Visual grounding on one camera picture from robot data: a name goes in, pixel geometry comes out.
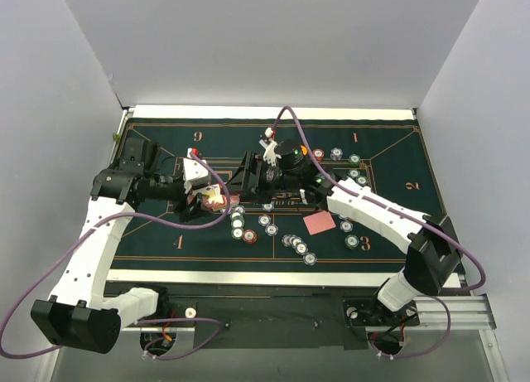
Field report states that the red playing card deck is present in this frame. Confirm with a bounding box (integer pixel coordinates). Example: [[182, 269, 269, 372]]
[[187, 184, 240, 212]]

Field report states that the red poker chip stack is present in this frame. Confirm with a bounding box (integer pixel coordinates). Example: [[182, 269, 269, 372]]
[[243, 230, 258, 244]]

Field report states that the red-backed playing card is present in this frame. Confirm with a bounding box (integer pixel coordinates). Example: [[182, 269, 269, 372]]
[[303, 210, 336, 235]]

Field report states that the blue chip stack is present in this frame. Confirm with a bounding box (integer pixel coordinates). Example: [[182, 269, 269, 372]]
[[330, 147, 344, 161]]

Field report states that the green poker chip stack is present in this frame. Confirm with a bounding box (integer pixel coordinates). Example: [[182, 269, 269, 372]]
[[344, 235, 359, 249]]

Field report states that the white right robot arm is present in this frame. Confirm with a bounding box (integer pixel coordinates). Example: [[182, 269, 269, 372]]
[[228, 140, 461, 323]]

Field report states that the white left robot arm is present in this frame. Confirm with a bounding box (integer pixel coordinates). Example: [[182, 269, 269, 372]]
[[31, 138, 210, 354]]

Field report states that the green poker table mat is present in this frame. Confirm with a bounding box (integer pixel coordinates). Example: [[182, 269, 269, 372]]
[[113, 116, 445, 273]]

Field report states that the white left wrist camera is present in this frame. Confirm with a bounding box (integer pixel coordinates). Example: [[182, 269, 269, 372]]
[[182, 147, 211, 194]]

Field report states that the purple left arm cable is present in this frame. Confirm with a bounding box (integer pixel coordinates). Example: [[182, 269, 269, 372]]
[[0, 149, 233, 361]]

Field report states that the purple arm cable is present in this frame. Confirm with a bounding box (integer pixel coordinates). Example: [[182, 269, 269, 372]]
[[0, 149, 233, 361], [275, 106, 486, 360]]

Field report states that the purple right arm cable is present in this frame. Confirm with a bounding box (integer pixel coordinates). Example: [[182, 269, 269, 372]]
[[275, 106, 486, 360]]

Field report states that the aluminium mounting rail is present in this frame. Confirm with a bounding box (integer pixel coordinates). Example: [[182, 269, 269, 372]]
[[49, 294, 497, 332]]

